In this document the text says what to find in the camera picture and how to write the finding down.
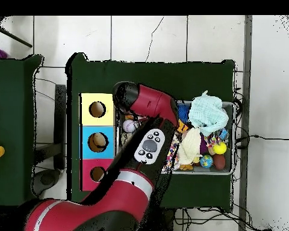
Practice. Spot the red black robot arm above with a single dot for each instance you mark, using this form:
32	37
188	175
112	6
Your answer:
125	199

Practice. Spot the clear mesh bin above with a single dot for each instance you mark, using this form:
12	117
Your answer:
202	171

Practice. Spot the white baseball toy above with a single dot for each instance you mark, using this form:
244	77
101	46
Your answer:
129	126

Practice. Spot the orange toy brick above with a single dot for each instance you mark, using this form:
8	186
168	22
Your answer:
183	126

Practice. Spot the blue spiky ball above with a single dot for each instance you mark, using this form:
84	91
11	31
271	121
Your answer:
183	109

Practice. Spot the cream waffle cloth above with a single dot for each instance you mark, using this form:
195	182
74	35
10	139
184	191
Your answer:
190	146

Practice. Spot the dark green table cloth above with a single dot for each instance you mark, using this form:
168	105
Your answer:
159	77

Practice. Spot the mint green cloth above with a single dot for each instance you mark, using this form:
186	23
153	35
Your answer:
207	115

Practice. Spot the globe print ball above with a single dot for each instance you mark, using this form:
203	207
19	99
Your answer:
206	161

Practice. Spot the plain yellow ball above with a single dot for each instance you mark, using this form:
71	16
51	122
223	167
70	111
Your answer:
220	148

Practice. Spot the brown football toy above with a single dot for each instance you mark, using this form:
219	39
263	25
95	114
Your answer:
219	161

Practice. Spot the black floor stand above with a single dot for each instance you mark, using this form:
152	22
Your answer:
60	125

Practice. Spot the side table green cloth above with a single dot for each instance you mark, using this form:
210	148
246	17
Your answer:
12	108

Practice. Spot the black tripod leg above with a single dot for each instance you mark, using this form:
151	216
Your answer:
14	36

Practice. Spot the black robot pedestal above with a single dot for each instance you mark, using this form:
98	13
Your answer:
167	221

